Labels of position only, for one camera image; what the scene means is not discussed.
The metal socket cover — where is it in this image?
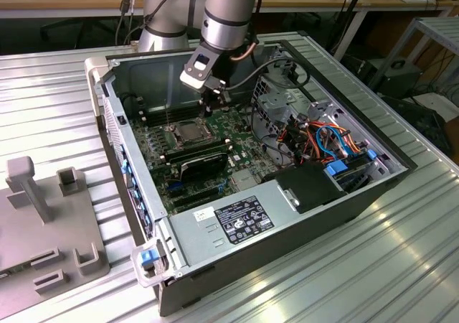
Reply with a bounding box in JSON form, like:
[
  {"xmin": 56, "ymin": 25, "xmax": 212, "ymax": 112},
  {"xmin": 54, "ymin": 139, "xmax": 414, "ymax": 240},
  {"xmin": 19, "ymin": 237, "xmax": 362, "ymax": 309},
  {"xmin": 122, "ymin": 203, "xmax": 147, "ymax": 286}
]
[{"xmin": 171, "ymin": 119, "xmax": 215, "ymax": 147}]

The silver CPU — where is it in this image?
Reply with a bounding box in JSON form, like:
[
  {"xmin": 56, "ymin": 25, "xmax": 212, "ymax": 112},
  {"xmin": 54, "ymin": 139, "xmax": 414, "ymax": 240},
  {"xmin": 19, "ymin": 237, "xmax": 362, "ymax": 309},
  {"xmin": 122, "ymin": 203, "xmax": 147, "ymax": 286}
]
[{"xmin": 179, "ymin": 123, "xmax": 207, "ymax": 143}]

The black RAM slot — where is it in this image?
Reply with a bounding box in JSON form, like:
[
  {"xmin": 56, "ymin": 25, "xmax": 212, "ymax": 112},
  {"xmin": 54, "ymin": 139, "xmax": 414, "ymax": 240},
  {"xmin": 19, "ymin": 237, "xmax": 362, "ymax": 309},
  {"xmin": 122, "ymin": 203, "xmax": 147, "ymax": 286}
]
[
  {"xmin": 145, "ymin": 107, "xmax": 205, "ymax": 127},
  {"xmin": 142, "ymin": 99, "xmax": 204, "ymax": 118}
]

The CPU socket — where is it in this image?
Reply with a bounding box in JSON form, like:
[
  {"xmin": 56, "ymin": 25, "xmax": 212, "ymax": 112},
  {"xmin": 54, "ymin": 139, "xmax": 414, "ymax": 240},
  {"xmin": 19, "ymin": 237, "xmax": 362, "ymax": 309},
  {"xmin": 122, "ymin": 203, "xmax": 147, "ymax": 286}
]
[{"xmin": 165, "ymin": 118, "xmax": 219, "ymax": 150}]

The black expansion slot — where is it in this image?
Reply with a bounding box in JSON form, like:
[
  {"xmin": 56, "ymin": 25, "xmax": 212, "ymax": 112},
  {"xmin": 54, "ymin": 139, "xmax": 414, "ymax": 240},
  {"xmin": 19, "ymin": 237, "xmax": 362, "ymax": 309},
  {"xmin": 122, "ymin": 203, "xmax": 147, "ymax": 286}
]
[
  {"xmin": 171, "ymin": 185, "xmax": 219, "ymax": 204},
  {"xmin": 176, "ymin": 192, "xmax": 222, "ymax": 211}
]

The silver metal drive cage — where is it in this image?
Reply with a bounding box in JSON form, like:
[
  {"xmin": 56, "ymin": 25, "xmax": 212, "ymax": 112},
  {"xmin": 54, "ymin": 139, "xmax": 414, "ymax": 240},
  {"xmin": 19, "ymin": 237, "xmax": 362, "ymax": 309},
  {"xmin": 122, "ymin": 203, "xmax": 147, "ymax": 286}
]
[{"xmin": 250, "ymin": 45, "xmax": 345, "ymax": 166}]

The green motherboard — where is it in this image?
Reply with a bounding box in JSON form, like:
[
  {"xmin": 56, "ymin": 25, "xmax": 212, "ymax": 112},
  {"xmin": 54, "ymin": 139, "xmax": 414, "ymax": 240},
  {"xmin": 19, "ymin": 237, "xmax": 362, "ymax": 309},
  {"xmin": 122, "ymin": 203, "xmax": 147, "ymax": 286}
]
[{"xmin": 127, "ymin": 98, "xmax": 284, "ymax": 216}]

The black RAM stick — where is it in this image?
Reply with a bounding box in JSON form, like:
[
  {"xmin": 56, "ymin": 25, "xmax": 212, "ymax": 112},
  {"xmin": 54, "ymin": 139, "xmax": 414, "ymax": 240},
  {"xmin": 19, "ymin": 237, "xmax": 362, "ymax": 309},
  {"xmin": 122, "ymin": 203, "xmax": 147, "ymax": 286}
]
[{"xmin": 164, "ymin": 144, "xmax": 230, "ymax": 164}]

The black graphics card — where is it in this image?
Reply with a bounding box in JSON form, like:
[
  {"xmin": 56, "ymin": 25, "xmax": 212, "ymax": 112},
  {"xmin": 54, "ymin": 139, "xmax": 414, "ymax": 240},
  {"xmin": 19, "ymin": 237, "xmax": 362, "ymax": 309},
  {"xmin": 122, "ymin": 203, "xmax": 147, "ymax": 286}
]
[{"xmin": 178, "ymin": 150, "xmax": 231, "ymax": 183}]

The silver chipset heatsink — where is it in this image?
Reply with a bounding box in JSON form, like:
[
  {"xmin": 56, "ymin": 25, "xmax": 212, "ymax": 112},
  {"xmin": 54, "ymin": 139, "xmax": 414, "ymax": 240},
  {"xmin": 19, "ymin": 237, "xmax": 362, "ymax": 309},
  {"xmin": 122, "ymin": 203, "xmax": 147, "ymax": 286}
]
[{"xmin": 231, "ymin": 170, "xmax": 261, "ymax": 193}]

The black plastic shroud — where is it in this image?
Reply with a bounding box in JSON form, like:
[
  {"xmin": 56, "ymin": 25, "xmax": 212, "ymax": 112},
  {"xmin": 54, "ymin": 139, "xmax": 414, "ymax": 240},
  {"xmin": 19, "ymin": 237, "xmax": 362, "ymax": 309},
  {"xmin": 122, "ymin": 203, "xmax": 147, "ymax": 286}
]
[{"xmin": 261, "ymin": 161, "xmax": 347, "ymax": 215}]

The blue disk carrier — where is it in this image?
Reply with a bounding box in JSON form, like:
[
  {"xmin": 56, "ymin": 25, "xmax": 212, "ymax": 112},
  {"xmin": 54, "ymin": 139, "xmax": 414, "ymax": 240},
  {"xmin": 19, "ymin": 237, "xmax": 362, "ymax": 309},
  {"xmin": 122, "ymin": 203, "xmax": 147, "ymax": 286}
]
[{"xmin": 324, "ymin": 150, "xmax": 377, "ymax": 180}]

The silver power supply unit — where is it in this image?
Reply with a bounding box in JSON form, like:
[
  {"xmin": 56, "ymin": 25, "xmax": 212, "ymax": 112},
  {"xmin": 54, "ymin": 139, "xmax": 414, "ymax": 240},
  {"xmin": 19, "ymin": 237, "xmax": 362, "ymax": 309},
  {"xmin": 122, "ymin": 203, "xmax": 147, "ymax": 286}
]
[{"xmin": 167, "ymin": 179, "xmax": 301, "ymax": 268}]

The grey open PC case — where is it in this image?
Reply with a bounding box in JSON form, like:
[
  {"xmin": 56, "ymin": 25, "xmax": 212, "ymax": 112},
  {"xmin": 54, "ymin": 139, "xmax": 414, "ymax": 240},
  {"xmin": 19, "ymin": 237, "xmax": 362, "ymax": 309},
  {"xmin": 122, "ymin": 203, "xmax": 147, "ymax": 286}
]
[{"xmin": 82, "ymin": 39, "xmax": 417, "ymax": 319}]

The black bag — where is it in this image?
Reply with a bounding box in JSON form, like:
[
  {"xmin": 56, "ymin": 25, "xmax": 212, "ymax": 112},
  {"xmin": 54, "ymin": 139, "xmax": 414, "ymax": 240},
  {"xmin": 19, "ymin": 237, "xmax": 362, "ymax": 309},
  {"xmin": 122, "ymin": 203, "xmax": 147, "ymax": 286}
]
[{"xmin": 379, "ymin": 96, "xmax": 453, "ymax": 155}]

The grey metal slat table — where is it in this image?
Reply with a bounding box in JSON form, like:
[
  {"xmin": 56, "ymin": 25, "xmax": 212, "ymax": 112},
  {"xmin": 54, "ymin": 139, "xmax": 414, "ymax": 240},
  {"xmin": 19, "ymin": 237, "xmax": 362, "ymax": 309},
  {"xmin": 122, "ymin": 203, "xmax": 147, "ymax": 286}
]
[{"xmin": 367, "ymin": 16, "xmax": 459, "ymax": 94}]

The grey parts rack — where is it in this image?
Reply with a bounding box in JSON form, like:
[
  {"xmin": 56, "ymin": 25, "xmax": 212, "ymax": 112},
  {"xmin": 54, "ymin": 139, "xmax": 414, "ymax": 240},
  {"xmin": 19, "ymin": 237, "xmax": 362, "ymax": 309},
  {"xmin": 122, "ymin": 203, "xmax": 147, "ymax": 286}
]
[{"xmin": 0, "ymin": 156, "xmax": 110, "ymax": 320}]

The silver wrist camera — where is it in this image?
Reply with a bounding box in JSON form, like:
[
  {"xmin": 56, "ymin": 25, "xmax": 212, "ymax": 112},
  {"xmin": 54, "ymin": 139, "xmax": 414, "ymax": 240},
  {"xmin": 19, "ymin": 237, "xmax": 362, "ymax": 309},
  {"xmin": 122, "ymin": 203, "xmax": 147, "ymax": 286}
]
[{"xmin": 179, "ymin": 46, "xmax": 222, "ymax": 91}]

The black camera cable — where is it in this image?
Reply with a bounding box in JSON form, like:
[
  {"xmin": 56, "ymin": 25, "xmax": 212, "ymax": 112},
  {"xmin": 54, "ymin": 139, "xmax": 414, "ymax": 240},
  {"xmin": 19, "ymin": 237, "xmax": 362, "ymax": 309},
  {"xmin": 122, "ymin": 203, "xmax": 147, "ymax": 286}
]
[{"xmin": 227, "ymin": 57, "xmax": 310, "ymax": 90}]

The orange wire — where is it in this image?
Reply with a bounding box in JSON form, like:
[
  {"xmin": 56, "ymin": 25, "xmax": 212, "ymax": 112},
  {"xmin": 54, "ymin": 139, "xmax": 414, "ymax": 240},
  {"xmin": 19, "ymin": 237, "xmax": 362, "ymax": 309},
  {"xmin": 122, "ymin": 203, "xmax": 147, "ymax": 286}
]
[{"xmin": 279, "ymin": 120, "xmax": 359, "ymax": 159}]

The black fan wire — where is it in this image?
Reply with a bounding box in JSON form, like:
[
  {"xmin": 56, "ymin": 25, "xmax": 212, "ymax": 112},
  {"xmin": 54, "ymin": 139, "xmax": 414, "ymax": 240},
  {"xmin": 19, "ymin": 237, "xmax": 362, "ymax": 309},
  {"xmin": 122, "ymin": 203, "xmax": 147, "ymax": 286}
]
[{"xmin": 116, "ymin": 92, "xmax": 144, "ymax": 105}]

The blue wire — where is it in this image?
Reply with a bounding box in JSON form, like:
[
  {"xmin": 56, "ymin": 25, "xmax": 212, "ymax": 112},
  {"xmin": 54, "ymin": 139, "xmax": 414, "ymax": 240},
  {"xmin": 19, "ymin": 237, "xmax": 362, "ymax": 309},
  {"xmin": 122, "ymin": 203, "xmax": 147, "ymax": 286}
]
[{"xmin": 314, "ymin": 125, "xmax": 351, "ymax": 164}]

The black arm cable with plug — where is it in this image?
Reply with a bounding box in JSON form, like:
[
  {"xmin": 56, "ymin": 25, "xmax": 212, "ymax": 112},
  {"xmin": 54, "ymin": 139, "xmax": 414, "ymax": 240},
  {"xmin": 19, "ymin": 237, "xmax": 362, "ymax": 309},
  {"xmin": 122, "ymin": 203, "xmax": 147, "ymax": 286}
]
[{"xmin": 115, "ymin": 0, "xmax": 136, "ymax": 47}]

